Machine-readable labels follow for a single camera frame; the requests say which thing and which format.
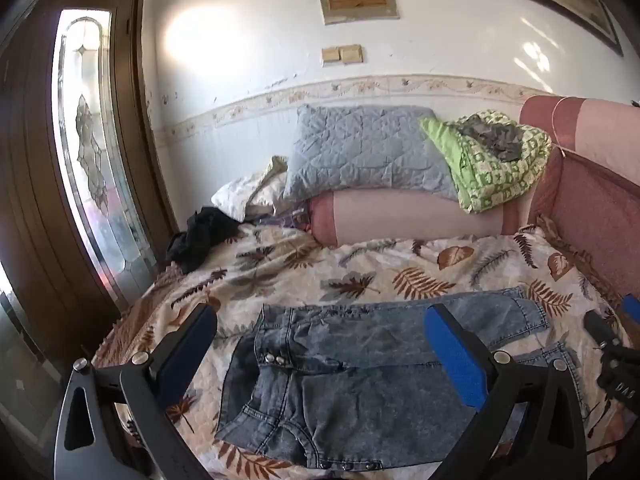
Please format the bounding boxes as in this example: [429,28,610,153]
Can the blue denim pants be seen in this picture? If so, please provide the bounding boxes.
[214,287,588,473]

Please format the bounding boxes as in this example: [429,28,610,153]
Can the pink bolster cushion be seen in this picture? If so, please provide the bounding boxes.
[306,191,526,248]

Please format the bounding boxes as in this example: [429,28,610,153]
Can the cream pillow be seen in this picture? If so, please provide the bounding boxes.
[211,155,290,222]

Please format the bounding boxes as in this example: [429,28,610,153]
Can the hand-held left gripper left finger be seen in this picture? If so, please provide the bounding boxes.
[54,302,218,480]

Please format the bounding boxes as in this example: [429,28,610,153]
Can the green patterned folded blanket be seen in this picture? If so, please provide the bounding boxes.
[419,110,553,215]

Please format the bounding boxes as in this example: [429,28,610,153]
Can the purple patterned cloth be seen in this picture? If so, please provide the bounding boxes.
[252,207,313,233]

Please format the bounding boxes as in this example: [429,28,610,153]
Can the wooden stained glass door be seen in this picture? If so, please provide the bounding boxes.
[0,0,176,441]

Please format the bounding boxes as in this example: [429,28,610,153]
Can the grey quilted pillow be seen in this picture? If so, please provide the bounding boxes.
[282,104,460,203]

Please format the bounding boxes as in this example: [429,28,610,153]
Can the pink sofa backrest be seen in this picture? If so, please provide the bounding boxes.
[519,95,640,311]

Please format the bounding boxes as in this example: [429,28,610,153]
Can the black crumpled cloth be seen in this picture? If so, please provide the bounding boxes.
[165,206,243,275]

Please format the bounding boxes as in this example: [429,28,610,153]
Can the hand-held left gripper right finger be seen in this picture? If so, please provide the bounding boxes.
[424,303,587,480]

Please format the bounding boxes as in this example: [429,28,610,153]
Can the leaf print blanket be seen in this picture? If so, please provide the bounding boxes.
[92,222,633,480]

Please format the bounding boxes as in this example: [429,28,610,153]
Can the grey crumpled cloth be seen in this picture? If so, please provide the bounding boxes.
[457,114,525,163]

